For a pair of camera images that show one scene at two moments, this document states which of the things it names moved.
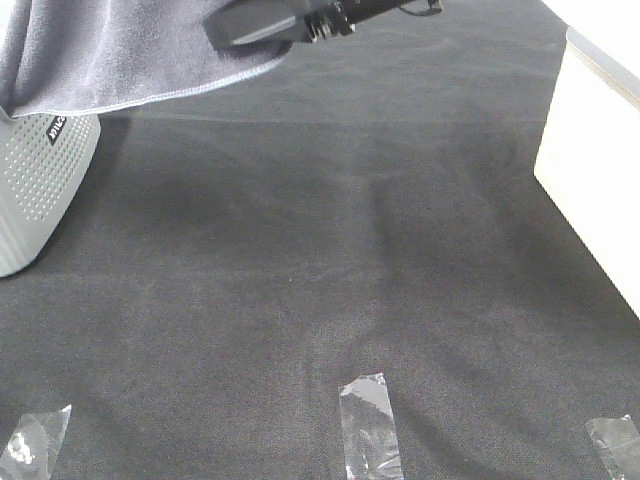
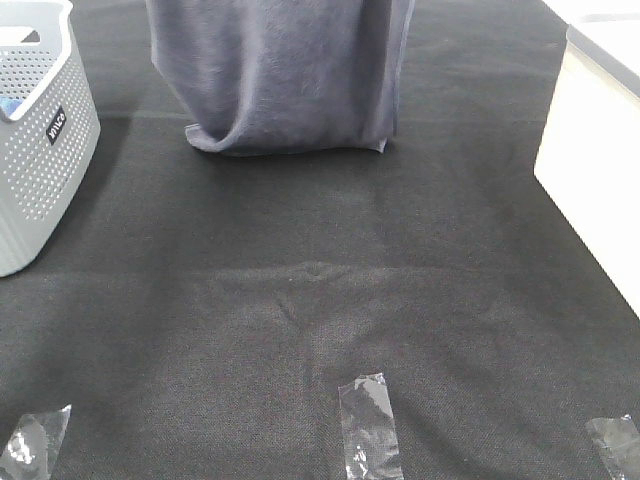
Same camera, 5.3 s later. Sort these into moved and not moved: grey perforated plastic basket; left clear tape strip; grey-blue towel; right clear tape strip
Moved: grey-blue towel
Not moved: grey perforated plastic basket; left clear tape strip; right clear tape strip
